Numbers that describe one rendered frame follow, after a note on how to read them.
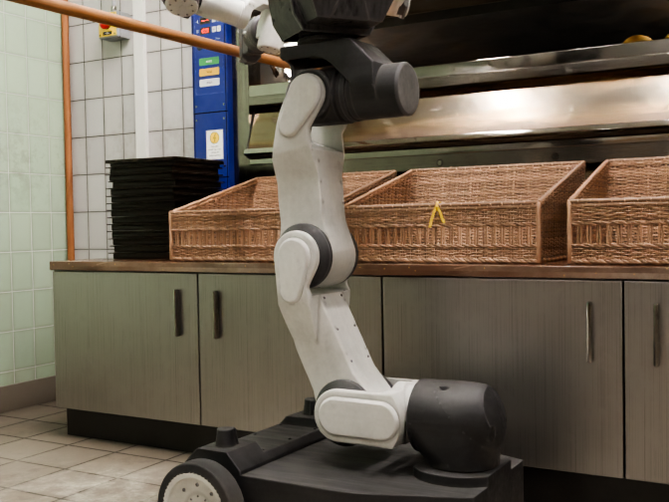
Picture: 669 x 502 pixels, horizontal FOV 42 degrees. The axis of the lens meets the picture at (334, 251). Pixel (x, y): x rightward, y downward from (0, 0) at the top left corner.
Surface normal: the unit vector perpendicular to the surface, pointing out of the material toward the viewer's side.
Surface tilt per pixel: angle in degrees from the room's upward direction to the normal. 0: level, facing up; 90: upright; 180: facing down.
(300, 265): 90
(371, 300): 90
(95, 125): 90
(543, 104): 70
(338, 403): 90
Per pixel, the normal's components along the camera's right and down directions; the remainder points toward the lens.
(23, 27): 0.87, 0.00
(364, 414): -0.51, 0.04
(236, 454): 0.60, -0.70
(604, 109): -0.47, -0.31
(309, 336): -0.47, 0.45
